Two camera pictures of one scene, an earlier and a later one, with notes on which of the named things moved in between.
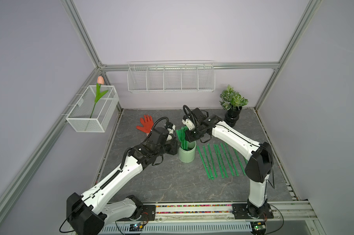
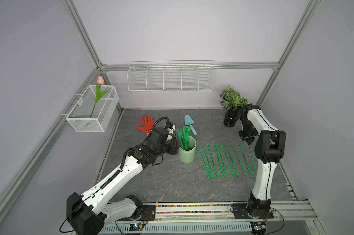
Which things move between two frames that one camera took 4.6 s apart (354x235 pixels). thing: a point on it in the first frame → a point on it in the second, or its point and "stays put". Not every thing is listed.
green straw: x=239 y=162 stays put
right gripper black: x=188 y=137 → x=243 y=137
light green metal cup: x=188 y=155 stays put
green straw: x=208 y=162 stays put
